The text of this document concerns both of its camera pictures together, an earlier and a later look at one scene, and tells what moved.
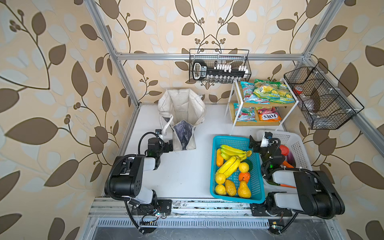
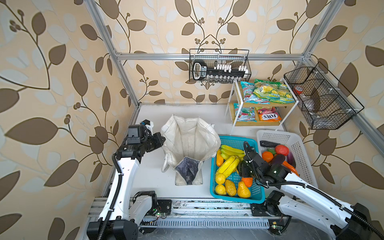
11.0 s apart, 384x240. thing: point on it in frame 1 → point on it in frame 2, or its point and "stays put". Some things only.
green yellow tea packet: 267,90 stays put
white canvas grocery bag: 184,110 → 187,143
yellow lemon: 220,178 stays put
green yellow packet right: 285,96 stays put
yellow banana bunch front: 229,166 stays put
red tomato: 285,150 stays put
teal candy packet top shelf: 249,97 stays put
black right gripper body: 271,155 → 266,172
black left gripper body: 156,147 → 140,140
